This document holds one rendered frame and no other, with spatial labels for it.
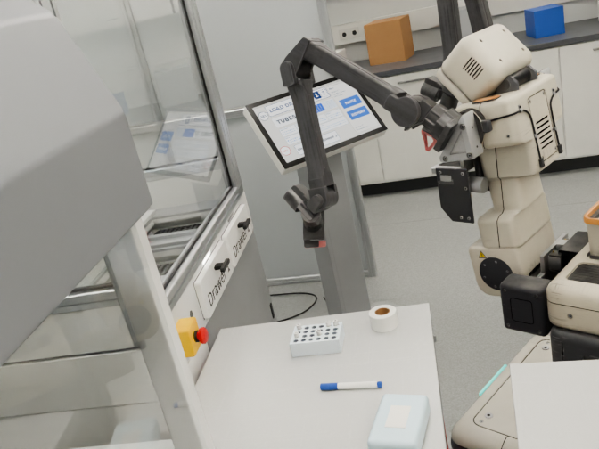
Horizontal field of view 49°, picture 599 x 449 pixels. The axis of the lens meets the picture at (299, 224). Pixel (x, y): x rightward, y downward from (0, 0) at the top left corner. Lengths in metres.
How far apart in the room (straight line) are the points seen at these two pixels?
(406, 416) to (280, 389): 0.35
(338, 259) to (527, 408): 1.60
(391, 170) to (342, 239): 2.01
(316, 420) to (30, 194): 0.90
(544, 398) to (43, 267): 1.02
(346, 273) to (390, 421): 1.63
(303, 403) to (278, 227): 2.26
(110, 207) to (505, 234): 1.26
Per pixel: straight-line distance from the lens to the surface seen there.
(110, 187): 0.85
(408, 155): 4.74
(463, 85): 1.79
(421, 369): 1.52
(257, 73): 3.44
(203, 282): 1.79
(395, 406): 1.35
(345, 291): 2.91
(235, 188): 2.28
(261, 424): 1.46
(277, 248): 3.72
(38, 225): 0.70
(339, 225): 2.80
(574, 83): 4.66
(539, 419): 1.36
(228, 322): 2.01
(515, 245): 1.88
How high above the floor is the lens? 1.62
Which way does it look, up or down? 20 degrees down
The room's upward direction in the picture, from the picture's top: 13 degrees counter-clockwise
